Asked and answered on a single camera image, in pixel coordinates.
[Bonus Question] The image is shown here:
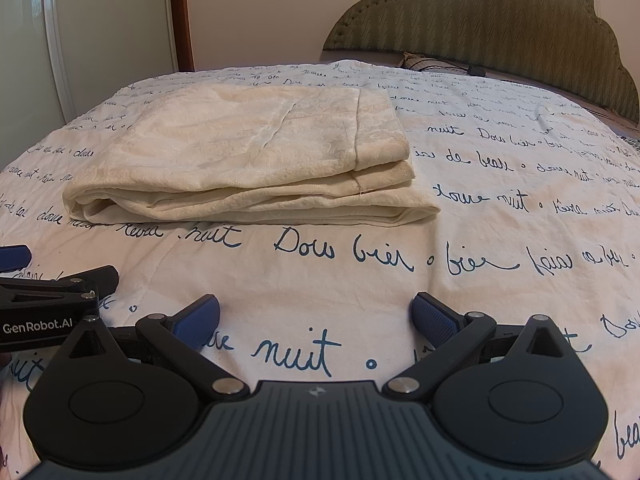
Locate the cream towel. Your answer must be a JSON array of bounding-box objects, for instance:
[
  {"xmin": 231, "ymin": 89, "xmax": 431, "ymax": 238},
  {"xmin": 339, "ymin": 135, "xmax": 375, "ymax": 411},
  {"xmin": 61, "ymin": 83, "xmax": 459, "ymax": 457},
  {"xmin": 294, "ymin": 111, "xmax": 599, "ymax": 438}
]
[{"xmin": 62, "ymin": 85, "xmax": 442, "ymax": 226}]

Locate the striped pillow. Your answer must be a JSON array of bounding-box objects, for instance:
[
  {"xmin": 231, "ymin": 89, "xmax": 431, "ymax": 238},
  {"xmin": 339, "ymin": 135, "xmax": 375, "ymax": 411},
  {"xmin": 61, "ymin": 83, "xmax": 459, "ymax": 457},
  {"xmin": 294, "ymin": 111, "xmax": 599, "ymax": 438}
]
[{"xmin": 397, "ymin": 51, "xmax": 506, "ymax": 77}]

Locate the green quilted headboard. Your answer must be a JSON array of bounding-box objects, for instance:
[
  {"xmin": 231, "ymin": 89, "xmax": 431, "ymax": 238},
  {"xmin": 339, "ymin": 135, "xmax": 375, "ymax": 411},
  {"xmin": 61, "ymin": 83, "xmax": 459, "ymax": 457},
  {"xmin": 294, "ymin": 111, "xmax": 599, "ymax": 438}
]
[{"xmin": 321, "ymin": 0, "xmax": 640, "ymax": 127}]

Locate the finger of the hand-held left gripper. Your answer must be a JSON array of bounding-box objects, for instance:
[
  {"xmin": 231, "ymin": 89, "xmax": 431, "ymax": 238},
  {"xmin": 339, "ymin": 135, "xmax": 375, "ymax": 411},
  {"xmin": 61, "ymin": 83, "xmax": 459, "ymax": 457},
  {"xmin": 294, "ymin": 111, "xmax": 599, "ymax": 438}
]
[
  {"xmin": 0, "ymin": 245, "xmax": 32, "ymax": 274},
  {"xmin": 0, "ymin": 265, "xmax": 120, "ymax": 312}
]

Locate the white floral wardrobe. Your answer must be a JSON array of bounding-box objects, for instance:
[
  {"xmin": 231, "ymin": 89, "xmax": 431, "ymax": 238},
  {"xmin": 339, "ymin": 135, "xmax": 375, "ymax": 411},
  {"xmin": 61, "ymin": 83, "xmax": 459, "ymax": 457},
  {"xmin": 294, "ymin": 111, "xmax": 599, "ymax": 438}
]
[{"xmin": 0, "ymin": 0, "xmax": 174, "ymax": 157}]

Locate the brown wooden trim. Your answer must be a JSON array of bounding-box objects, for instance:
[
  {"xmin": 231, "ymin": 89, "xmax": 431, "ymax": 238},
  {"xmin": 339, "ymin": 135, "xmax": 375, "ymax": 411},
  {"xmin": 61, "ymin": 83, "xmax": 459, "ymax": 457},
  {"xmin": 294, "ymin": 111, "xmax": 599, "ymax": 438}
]
[{"xmin": 167, "ymin": 0, "xmax": 196, "ymax": 72}]

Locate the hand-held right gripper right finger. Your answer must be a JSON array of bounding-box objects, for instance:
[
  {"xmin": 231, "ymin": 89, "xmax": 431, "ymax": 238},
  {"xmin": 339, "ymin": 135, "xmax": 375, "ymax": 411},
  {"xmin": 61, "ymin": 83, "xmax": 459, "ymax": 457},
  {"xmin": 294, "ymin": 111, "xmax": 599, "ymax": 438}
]
[{"xmin": 380, "ymin": 291, "xmax": 582, "ymax": 404}]

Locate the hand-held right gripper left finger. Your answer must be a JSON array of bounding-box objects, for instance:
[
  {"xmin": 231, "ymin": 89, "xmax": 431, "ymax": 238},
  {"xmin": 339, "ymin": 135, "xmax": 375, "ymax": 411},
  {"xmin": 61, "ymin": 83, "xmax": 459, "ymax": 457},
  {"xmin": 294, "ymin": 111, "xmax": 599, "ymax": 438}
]
[{"xmin": 50, "ymin": 293, "xmax": 252, "ymax": 404}]

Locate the white printed blanket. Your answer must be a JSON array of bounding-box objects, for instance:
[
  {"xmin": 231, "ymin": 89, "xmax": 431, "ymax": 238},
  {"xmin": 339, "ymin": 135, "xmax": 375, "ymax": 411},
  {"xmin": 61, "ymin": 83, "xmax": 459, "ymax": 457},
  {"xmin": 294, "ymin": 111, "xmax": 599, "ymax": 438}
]
[{"xmin": 0, "ymin": 60, "xmax": 640, "ymax": 480}]

